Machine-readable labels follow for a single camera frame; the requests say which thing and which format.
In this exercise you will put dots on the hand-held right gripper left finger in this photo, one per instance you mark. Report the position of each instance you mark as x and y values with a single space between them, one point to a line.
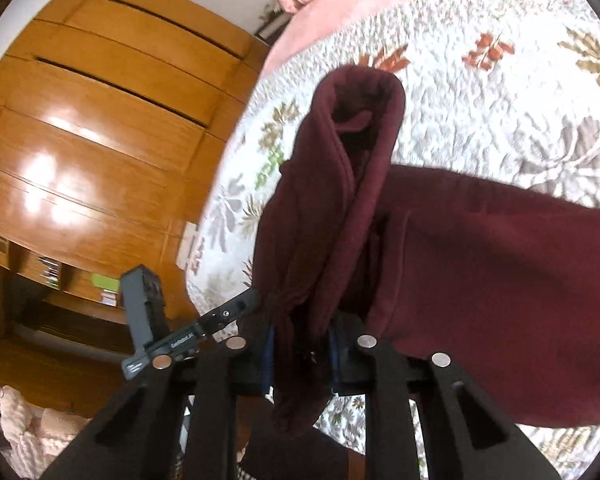
267 360

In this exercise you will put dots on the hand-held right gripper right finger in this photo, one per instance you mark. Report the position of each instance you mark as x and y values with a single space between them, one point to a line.
334 355

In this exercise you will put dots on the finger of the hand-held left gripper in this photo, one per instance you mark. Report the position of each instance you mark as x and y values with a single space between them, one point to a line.
230 312

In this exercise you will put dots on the maroon pants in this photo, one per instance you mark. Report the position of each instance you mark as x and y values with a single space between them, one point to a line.
480 285

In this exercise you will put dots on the wooden shelf with books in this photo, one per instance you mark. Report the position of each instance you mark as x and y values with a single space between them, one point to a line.
55 285

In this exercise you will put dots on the white knitted blanket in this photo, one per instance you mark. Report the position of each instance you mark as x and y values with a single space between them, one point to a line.
35 430

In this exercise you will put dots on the wooden wardrobe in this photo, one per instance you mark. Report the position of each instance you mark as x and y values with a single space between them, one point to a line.
105 135

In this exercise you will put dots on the floral quilted bedspread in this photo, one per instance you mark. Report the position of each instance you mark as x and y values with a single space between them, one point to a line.
455 100

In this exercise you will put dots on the small dark nightstand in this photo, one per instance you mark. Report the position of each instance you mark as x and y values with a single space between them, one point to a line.
272 20

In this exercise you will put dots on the pink bed sheet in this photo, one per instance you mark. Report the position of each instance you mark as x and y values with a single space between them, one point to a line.
340 20

